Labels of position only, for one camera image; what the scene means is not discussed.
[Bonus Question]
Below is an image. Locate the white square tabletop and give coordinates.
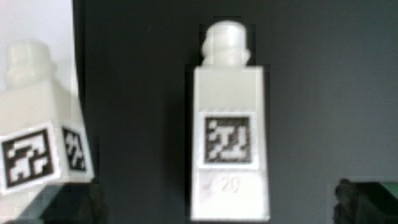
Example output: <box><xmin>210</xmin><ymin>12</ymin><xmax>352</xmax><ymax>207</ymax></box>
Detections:
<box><xmin>0</xmin><ymin>0</ymin><xmax>79</xmax><ymax>100</ymax></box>

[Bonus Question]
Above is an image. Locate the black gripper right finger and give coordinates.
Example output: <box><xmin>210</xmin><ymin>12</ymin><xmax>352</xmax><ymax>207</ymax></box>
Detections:
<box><xmin>333</xmin><ymin>179</ymin><xmax>398</xmax><ymax>224</ymax></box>

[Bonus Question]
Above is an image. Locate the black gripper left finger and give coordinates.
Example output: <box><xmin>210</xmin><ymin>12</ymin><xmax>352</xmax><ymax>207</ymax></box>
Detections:
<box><xmin>41</xmin><ymin>183</ymin><xmax>109</xmax><ymax>224</ymax></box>

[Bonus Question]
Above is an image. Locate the white table leg with tag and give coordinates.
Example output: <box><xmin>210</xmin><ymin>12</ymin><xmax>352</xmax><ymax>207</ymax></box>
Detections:
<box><xmin>191</xmin><ymin>21</ymin><xmax>271</xmax><ymax>223</ymax></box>

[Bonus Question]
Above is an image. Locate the white table leg centre left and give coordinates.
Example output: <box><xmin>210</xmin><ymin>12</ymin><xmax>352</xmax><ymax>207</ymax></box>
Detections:
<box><xmin>0</xmin><ymin>41</ymin><xmax>95</xmax><ymax>224</ymax></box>

